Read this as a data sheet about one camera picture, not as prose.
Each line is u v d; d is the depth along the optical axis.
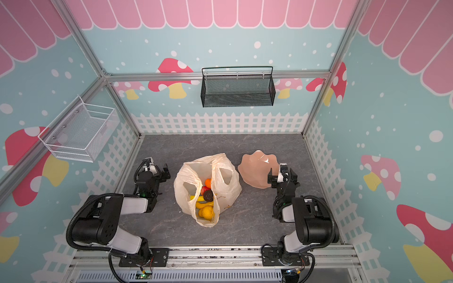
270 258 0.74
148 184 0.71
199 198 0.87
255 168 1.04
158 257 0.75
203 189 0.90
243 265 0.74
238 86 0.93
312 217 0.52
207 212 0.81
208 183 0.65
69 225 0.43
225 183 0.63
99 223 0.45
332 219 0.42
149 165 0.77
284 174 0.74
